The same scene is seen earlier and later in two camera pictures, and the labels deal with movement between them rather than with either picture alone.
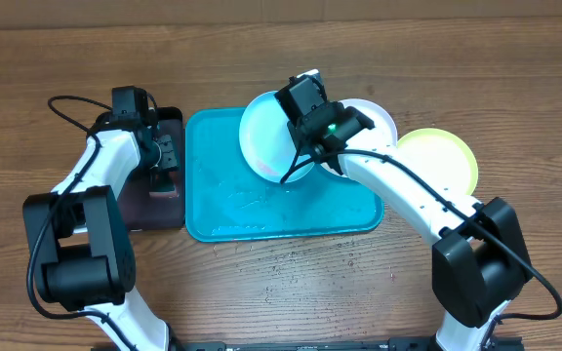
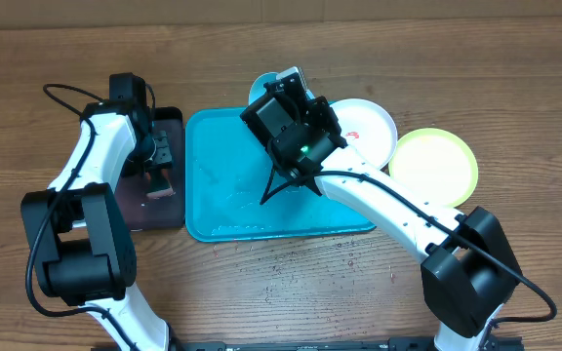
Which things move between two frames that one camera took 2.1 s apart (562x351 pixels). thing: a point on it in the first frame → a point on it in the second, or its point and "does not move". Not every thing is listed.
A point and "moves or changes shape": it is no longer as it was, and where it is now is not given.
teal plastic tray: (227, 201) does not move
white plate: (381, 136) does not move
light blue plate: (267, 139) moves or changes shape
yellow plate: (446, 152) does not move
